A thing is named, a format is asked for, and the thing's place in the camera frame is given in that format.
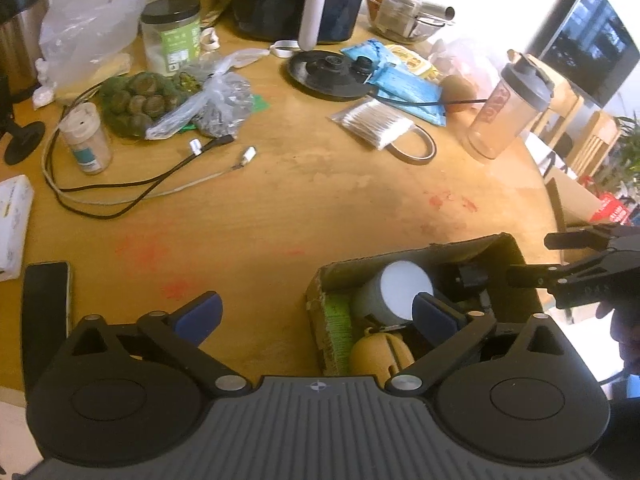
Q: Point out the glass jar green label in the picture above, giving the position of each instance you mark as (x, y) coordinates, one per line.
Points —
(171, 31)

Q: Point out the green tube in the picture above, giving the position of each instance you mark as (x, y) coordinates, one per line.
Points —
(338, 336)

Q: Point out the steel kettle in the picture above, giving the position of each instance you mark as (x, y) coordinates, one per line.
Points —
(20, 31)

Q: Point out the person right hand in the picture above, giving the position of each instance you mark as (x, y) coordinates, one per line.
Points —
(624, 327)

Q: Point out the white tissue pack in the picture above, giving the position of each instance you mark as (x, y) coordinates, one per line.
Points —
(17, 195)

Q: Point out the blue wet wipes pack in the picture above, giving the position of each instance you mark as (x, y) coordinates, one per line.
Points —
(395, 85)

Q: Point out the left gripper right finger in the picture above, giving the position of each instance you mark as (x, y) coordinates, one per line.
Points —
(455, 337)

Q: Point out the amber kapton tape roll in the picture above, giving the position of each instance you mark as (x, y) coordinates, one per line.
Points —
(414, 147)

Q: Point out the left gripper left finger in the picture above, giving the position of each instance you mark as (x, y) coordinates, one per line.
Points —
(175, 340)

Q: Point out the kiwi fruit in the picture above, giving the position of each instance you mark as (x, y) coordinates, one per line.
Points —
(458, 93)

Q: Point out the black smartphone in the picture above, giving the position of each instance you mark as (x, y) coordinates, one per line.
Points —
(45, 317)

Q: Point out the cotton swab bag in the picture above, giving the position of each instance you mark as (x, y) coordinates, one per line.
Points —
(373, 121)

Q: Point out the net bag green fruits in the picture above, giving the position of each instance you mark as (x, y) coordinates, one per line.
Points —
(130, 105)

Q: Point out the television screen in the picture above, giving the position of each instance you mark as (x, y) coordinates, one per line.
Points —
(587, 43)

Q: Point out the yellow earphone case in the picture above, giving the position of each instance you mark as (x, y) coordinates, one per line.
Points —
(381, 355)

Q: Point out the large clear plastic bag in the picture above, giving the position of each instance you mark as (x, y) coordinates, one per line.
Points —
(82, 43)

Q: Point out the black kettle base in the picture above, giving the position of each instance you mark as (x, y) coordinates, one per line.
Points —
(331, 76)

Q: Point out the wooden chair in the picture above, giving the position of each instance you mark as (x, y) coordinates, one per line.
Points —
(583, 143)

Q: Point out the glass bowl with items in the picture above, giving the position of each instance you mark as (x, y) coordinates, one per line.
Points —
(408, 21)

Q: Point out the toothpick dispenser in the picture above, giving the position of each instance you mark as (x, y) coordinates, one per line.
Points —
(82, 131)

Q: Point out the cardboard box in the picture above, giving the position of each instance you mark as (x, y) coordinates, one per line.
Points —
(470, 275)

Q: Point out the yellow snack packet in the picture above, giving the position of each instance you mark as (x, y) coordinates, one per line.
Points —
(416, 64)

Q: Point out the clear bag dark contents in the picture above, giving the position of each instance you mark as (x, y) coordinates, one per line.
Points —
(224, 102)

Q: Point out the clear shaker bottle grey lid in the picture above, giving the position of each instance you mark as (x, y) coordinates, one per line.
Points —
(523, 91)

